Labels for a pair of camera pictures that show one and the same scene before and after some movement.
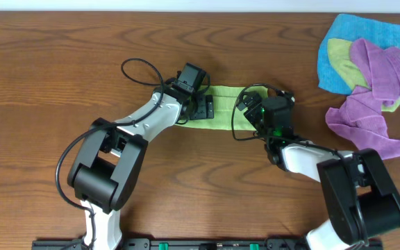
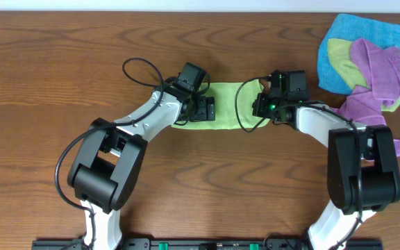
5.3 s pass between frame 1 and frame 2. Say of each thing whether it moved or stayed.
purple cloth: stayed
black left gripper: stayed
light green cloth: stayed
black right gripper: moved
